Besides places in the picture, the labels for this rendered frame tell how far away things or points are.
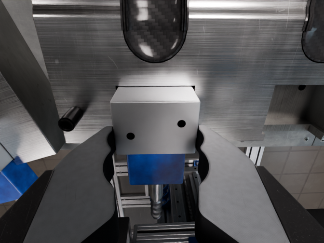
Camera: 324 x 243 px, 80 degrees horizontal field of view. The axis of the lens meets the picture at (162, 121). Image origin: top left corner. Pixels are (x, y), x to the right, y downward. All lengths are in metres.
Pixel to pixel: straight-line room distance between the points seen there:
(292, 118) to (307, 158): 1.46
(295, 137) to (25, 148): 0.32
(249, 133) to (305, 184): 1.68
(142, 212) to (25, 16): 1.21
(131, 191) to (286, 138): 0.99
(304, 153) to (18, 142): 1.56
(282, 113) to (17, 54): 0.25
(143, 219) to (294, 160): 1.08
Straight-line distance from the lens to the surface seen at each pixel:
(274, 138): 0.30
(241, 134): 0.16
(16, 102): 0.21
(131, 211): 1.33
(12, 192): 0.26
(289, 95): 0.20
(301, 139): 0.33
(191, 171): 0.90
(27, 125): 0.22
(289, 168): 1.65
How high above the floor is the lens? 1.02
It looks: 62 degrees down
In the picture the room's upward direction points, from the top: 176 degrees clockwise
